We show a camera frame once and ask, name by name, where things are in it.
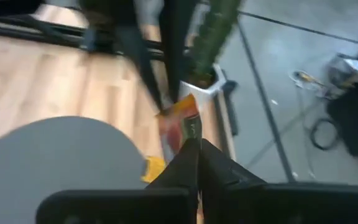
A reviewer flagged black computer box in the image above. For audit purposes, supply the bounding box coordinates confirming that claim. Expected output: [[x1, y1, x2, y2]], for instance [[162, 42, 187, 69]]
[[326, 74, 358, 158]]

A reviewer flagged long black floor cable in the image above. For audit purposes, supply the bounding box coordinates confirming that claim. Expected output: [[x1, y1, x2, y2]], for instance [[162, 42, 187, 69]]
[[245, 100, 328, 169]]

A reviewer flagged coiled black cable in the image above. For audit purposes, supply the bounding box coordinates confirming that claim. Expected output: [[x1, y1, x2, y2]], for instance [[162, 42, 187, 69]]
[[309, 117, 342, 151]]

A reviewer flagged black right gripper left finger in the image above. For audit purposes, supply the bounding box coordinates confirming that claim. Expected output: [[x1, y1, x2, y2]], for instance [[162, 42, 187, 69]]
[[145, 138, 201, 224]]

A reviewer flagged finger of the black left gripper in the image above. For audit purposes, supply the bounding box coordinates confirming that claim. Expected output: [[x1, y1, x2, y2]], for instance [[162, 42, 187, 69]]
[[159, 0, 197, 104], [116, 26, 168, 113]]

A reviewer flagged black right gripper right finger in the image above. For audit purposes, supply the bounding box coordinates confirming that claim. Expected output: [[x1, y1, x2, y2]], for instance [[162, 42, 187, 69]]
[[200, 138, 267, 224]]

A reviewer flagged grey round mat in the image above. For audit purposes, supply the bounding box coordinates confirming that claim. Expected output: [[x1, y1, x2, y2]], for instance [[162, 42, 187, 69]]
[[0, 116, 149, 224]]

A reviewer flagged green cactus in white pot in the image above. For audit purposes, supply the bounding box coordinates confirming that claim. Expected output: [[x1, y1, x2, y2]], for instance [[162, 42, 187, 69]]
[[178, 0, 246, 110]]

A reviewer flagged white yellow cable bundle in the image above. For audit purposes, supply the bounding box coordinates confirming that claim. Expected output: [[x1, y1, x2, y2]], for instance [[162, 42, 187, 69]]
[[289, 69, 329, 98]]

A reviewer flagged yellow tea packet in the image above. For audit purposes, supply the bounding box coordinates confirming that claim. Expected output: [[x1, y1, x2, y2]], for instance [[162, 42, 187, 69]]
[[140, 155, 167, 184]]

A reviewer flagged red tea packet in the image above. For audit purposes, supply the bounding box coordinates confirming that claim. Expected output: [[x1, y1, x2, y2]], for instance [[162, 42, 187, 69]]
[[157, 93, 203, 163]]

